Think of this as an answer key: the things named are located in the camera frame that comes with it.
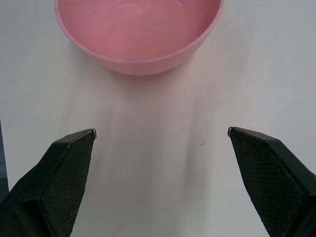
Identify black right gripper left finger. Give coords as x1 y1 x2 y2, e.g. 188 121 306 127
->
0 128 97 237

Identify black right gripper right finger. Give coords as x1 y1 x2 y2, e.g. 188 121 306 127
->
227 126 316 237

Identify pink plastic bowl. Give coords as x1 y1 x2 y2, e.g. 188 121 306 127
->
54 0 226 76

